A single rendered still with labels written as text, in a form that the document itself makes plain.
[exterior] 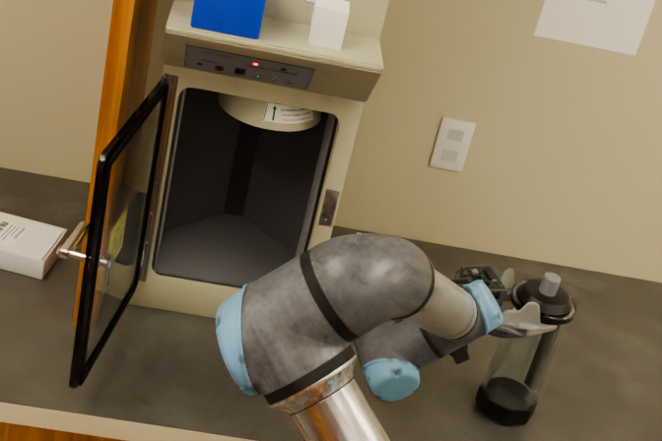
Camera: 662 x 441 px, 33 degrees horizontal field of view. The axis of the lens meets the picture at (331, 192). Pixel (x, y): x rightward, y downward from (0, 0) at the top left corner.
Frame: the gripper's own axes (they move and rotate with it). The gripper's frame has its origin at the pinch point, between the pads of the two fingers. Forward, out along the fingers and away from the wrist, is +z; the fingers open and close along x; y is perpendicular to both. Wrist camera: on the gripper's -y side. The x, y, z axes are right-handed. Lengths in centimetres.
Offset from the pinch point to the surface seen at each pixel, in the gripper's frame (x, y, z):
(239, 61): 19, 35, -49
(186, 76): 28, 28, -55
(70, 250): 6, 11, -74
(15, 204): 62, -15, -80
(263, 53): 15, 38, -47
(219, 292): 25, -12, -47
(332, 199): 21.4, 9.1, -30.5
